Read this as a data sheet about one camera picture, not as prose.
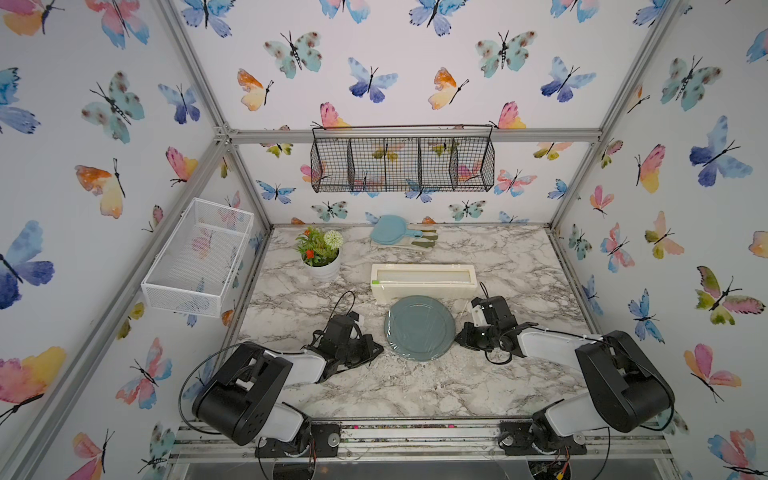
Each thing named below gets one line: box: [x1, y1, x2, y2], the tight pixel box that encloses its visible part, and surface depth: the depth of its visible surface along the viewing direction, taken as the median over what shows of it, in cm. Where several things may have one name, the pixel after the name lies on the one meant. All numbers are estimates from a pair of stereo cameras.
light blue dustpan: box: [370, 214, 423, 245], surface depth 121 cm
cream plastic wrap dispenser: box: [370, 264, 478, 300], surface depth 99 cm
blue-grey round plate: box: [384, 295, 456, 362], surface depth 91 cm
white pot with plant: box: [295, 226, 343, 283], surface depth 98 cm
